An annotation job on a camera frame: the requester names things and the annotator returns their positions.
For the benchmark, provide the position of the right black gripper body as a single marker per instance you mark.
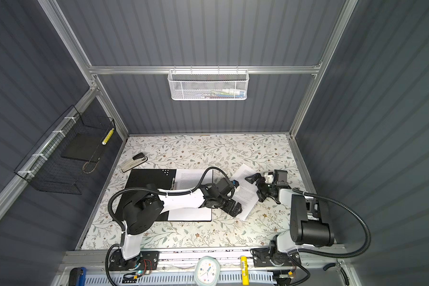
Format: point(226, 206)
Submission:
point(266, 189)

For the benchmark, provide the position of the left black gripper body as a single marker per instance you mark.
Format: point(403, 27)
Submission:
point(221, 201)

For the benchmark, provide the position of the beige black clip folder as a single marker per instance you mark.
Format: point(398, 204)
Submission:
point(161, 178)

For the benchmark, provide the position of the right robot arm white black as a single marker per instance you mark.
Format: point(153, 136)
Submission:
point(310, 222)

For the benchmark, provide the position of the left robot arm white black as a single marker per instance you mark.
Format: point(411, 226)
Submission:
point(140, 214)

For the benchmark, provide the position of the white round clock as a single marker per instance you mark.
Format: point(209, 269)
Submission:
point(207, 272)

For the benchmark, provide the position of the yellow glue stick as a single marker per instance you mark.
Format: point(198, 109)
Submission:
point(244, 271)

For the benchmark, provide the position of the black grey stapler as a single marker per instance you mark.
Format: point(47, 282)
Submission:
point(133, 162)

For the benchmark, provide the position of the yellow marker in black basket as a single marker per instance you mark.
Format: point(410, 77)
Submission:
point(108, 136)

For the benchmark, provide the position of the black handled pliers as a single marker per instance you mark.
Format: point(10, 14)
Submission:
point(338, 267)

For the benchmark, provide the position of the white wire mesh basket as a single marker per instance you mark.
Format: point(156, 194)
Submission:
point(207, 86)

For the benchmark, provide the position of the black wire mesh basket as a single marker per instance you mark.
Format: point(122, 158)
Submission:
point(64, 162)

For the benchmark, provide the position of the blue black tool handle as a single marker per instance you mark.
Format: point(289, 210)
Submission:
point(77, 277)

